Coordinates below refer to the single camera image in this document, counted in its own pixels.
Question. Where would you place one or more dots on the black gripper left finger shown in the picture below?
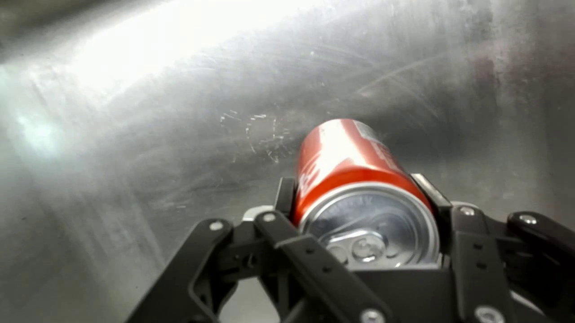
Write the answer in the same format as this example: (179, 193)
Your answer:
(299, 257)

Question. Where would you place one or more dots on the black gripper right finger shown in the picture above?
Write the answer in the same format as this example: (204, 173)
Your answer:
(479, 257)

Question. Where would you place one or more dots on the red soda can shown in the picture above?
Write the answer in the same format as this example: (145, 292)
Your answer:
(360, 191)

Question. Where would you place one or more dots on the stainless steel double sink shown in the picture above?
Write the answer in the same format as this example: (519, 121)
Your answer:
(181, 119)

